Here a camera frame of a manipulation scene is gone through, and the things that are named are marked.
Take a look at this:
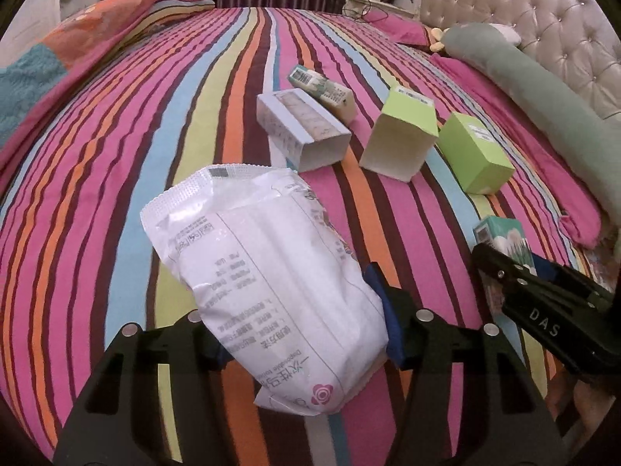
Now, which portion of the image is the closed light green box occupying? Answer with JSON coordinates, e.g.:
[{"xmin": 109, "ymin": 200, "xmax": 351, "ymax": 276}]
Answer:
[{"xmin": 438, "ymin": 111, "xmax": 516, "ymax": 195}]

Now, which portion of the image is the tufted beige headboard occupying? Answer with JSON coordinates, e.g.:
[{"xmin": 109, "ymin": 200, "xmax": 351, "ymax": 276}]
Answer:
[{"xmin": 420, "ymin": 0, "xmax": 621, "ymax": 122}]

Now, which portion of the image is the long green plush pillow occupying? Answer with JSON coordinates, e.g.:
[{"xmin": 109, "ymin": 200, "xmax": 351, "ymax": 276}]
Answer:
[{"xmin": 442, "ymin": 23, "xmax": 621, "ymax": 226}]

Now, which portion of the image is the striped bed cover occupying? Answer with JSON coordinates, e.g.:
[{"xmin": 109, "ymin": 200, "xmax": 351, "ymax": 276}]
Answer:
[{"xmin": 0, "ymin": 7, "xmax": 621, "ymax": 462}]

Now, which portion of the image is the teal cotton print box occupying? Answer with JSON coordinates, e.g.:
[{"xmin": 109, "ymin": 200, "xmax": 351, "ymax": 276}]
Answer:
[
  {"xmin": 288, "ymin": 65, "xmax": 359, "ymax": 124},
  {"xmin": 473, "ymin": 215, "xmax": 538, "ymax": 323}
]

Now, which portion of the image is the floral patterned bedspread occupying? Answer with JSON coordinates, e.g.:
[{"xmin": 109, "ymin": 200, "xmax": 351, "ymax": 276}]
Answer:
[{"xmin": 577, "ymin": 233, "xmax": 621, "ymax": 292}]

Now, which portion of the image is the light green box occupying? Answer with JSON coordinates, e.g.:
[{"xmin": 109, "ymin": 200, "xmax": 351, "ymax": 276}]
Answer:
[
  {"xmin": 438, "ymin": 111, "xmax": 516, "ymax": 195},
  {"xmin": 359, "ymin": 85, "xmax": 440, "ymax": 183}
]

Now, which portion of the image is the orange and teal quilt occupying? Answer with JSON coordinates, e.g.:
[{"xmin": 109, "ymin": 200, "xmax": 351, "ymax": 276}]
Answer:
[{"xmin": 0, "ymin": 0, "xmax": 217, "ymax": 176}]

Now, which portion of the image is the small pink pillow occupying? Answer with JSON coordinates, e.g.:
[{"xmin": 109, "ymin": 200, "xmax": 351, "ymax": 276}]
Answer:
[{"xmin": 361, "ymin": 10, "xmax": 432, "ymax": 49}]

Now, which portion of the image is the white and blue box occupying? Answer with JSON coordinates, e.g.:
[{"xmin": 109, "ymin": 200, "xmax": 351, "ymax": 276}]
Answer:
[{"xmin": 256, "ymin": 90, "xmax": 352, "ymax": 173}]

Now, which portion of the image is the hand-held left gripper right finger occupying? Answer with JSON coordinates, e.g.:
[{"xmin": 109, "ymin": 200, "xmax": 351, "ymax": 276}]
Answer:
[{"xmin": 364, "ymin": 262, "xmax": 568, "ymax": 466}]

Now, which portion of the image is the white cabinet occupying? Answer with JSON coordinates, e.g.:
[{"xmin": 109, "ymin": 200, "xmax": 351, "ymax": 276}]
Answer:
[{"xmin": 0, "ymin": 0, "xmax": 64, "ymax": 59}]

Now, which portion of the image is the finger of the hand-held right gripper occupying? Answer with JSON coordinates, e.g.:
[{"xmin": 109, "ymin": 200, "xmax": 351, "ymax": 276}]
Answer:
[
  {"xmin": 472, "ymin": 243, "xmax": 621, "ymax": 374},
  {"xmin": 531, "ymin": 252, "xmax": 617, "ymax": 309}
]

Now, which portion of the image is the white bedside table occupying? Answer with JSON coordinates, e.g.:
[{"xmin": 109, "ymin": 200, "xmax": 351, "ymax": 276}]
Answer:
[{"xmin": 342, "ymin": 0, "xmax": 423, "ymax": 17}]

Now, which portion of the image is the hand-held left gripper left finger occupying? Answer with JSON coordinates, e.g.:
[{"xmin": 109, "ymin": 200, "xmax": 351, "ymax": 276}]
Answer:
[{"xmin": 52, "ymin": 311, "xmax": 258, "ymax": 466}]

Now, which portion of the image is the white plastic tissue packet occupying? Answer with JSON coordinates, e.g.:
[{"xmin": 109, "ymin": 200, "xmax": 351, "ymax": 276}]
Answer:
[{"xmin": 140, "ymin": 164, "xmax": 390, "ymax": 417}]

